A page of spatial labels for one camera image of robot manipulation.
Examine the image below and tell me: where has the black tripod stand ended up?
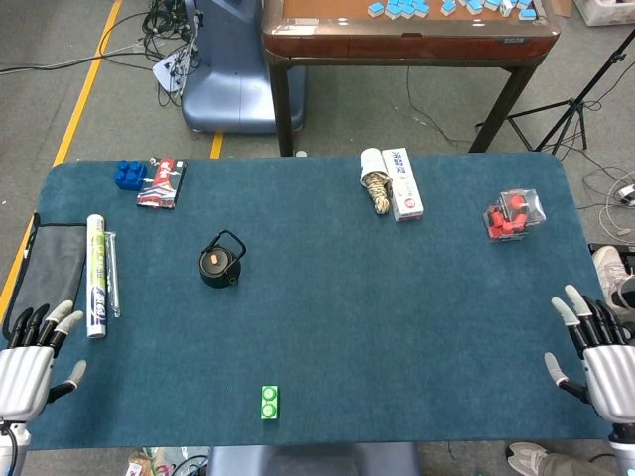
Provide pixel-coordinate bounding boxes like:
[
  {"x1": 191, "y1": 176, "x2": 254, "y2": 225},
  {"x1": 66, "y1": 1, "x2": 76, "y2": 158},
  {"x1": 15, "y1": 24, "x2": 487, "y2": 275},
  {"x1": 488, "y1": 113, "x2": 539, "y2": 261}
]
[{"x1": 475, "y1": 34, "x2": 635, "y2": 155}]

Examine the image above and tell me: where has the clear box of red pieces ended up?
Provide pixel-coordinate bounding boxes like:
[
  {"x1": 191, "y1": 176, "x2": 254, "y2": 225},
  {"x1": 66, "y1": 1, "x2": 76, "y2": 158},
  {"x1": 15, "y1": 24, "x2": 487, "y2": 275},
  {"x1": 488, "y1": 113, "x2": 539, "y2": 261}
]
[{"x1": 482, "y1": 187, "x2": 548, "y2": 244}]

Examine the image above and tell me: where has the white paper cup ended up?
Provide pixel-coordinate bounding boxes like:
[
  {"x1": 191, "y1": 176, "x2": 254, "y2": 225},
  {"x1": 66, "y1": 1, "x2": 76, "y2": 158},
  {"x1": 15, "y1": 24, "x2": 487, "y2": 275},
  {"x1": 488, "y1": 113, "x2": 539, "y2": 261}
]
[{"x1": 359, "y1": 147, "x2": 389, "y2": 188}]

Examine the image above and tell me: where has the blue felt table mat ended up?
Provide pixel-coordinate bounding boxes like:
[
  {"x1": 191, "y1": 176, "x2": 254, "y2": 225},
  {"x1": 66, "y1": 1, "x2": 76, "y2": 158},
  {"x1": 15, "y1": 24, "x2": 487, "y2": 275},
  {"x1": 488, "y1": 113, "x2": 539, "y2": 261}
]
[{"x1": 9, "y1": 152, "x2": 635, "y2": 452}]

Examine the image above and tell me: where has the grey zip pouch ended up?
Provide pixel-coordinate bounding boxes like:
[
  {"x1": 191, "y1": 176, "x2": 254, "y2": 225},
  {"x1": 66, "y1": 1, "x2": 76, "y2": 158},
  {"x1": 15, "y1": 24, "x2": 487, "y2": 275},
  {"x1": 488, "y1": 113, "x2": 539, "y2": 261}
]
[{"x1": 2, "y1": 212, "x2": 89, "y2": 343}]

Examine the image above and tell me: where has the clear plastic tube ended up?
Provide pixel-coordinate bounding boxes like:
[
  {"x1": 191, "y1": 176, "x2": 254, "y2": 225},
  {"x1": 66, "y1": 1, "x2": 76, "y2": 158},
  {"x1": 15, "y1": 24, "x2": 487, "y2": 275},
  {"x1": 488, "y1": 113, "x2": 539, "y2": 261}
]
[{"x1": 104, "y1": 230, "x2": 122, "y2": 319}]

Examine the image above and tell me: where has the black cast iron teapot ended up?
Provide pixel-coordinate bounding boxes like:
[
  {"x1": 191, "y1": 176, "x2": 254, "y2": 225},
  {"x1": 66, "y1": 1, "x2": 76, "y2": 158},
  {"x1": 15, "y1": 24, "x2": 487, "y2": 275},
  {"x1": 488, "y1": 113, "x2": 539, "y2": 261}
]
[{"x1": 198, "y1": 229, "x2": 248, "y2": 290}]

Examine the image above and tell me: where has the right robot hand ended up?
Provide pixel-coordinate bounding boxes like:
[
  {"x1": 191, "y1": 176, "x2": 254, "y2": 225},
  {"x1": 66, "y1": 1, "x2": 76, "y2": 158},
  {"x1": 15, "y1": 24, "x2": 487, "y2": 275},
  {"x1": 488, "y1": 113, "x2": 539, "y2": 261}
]
[{"x1": 544, "y1": 284, "x2": 635, "y2": 422}]

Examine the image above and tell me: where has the black teapot lid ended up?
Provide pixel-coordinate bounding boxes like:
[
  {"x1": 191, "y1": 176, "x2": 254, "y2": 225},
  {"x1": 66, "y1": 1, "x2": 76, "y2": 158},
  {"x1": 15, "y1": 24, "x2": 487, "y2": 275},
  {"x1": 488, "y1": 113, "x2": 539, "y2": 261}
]
[{"x1": 202, "y1": 249, "x2": 230, "y2": 275}]

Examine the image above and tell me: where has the blue toy brick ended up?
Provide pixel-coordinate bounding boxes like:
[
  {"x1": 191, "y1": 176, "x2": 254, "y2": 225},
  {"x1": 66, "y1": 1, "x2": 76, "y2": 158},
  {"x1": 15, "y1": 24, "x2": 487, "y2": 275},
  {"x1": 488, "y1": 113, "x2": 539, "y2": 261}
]
[{"x1": 113, "y1": 159, "x2": 149, "y2": 192}]

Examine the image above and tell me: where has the green toy brick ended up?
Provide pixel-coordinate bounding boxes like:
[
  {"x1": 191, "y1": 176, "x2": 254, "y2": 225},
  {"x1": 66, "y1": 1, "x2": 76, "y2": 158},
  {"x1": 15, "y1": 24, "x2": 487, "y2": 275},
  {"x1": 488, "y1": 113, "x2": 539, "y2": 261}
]
[{"x1": 260, "y1": 384, "x2": 281, "y2": 422}]

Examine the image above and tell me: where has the grey white sneaker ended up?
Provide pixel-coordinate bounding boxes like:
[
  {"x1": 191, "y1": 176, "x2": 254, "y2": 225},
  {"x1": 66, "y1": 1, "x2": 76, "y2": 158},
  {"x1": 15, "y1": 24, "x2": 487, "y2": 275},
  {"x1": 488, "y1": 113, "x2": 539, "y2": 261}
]
[{"x1": 506, "y1": 441, "x2": 550, "y2": 476}]

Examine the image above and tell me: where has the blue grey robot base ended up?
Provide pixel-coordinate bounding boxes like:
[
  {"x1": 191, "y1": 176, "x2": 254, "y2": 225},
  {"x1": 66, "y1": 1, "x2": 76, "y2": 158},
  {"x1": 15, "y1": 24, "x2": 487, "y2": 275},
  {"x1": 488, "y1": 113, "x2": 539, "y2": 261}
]
[{"x1": 181, "y1": 0, "x2": 308, "y2": 135}]

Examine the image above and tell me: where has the khaki trouser leg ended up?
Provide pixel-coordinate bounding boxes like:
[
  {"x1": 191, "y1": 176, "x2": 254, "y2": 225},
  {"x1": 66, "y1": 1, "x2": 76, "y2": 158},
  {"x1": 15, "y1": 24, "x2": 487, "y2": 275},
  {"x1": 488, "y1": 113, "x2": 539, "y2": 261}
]
[{"x1": 538, "y1": 451, "x2": 616, "y2": 476}]

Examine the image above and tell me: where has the beige rope bundle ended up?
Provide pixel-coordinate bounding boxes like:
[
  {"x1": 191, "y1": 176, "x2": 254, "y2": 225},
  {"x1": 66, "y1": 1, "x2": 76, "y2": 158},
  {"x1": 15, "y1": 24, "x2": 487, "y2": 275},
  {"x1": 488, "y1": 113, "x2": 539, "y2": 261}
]
[{"x1": 364, "y1": 171, "x2": 394, "y2": 216}]

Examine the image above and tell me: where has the white green film roll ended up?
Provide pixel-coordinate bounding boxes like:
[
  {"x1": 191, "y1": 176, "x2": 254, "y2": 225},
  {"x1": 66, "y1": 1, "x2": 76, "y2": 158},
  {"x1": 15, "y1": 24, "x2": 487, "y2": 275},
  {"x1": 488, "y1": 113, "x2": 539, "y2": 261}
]
[{"x1": 85, "y1": 213, "x2": 109, "y2": 340}]

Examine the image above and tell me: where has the black cable bundle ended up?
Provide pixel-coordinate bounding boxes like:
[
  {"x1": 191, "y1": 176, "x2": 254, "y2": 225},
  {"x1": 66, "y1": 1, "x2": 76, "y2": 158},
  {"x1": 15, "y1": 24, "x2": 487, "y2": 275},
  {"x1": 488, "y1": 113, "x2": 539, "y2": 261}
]
[{"x1": 141, "y1": 0, "x2": 202, "y2": 108}]

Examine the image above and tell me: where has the red illustrated card pack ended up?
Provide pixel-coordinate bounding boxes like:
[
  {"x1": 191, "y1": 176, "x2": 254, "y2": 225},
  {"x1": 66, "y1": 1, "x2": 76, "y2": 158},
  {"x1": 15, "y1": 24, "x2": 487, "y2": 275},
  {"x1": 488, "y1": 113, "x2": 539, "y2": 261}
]
[{"x1": 136, "y1": 157, "x2": 188, "y2": 211}]

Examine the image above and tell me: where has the white toothpaste box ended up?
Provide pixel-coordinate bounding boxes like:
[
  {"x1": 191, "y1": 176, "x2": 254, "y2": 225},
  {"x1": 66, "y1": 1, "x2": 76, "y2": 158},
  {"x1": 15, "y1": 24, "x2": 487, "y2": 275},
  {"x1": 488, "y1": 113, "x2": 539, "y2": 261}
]
[{"x1": 381, "y1": 147, "x2": 425, "y2": 223}]

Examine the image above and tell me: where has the blue grey robot torso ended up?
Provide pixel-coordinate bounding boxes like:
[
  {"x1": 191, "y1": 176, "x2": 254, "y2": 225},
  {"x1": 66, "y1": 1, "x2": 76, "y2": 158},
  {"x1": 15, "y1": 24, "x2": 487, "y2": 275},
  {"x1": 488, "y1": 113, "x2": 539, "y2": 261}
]
[{"x1": 206, "y1": 442, "x2": 422, "y2": 476}]

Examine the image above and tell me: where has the white power strip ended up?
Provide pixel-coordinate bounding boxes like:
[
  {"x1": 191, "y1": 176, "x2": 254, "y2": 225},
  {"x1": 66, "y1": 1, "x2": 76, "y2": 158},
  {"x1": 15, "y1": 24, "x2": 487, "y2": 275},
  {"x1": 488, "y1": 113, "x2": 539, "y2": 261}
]
[{"x1": 152, "y1": 47, "x2": 197, "y2": 95}]

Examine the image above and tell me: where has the white cable tangle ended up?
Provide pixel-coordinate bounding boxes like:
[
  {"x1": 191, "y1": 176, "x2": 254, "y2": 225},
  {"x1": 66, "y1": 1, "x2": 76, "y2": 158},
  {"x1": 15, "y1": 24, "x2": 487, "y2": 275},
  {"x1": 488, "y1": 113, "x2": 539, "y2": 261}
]
[{"x1": 577, "y1": 168, "x2": 635, "y2": 239}]

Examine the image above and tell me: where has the beige sneaker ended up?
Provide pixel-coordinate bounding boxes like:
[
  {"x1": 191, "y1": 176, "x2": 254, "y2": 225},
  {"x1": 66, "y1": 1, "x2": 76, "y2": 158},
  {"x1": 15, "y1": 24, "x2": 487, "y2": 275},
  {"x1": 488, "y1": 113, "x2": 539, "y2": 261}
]
[{"x1": 592, "y1": 246, "x2": 635, "y2": 313}]

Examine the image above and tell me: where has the colourful snack bag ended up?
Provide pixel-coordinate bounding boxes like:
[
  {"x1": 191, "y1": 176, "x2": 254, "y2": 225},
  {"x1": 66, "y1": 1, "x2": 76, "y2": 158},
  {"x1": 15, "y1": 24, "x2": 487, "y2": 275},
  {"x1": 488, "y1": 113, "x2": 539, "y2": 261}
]
[{"x1": 124, "y1": 448, "x2": 168, "y2": 476}]

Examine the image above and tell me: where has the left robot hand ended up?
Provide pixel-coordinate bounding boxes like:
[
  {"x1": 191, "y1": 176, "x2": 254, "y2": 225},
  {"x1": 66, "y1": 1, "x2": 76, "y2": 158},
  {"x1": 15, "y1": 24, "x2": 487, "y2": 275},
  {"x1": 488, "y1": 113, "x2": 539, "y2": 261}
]
[{"x1": 0, "y1": 298, "x2": 88, "y2": 423}]

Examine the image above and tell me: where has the brown mahjong table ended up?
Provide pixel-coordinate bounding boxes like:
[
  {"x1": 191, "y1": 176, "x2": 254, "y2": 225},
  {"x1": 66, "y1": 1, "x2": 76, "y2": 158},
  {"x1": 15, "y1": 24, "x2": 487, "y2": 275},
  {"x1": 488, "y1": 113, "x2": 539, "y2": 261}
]
[{"x1": 261, "y1": 0, "x2": 562, "y2": 158}]

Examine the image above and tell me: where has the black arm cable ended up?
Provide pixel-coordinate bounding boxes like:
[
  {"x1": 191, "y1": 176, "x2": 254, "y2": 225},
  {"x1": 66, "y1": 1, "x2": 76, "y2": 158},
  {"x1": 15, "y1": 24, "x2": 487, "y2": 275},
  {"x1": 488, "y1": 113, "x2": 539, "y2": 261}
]
[{"x1": 0, "y1": 425, "x2": 19, "y2": 471}]

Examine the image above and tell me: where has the thin black floor cable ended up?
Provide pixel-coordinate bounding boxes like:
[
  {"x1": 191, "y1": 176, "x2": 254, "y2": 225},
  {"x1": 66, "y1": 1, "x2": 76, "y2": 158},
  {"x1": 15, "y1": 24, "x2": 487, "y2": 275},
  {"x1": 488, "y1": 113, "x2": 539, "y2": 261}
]
[{"x1": 405, "y1": 66, "x2": 475, "y2": 146}]

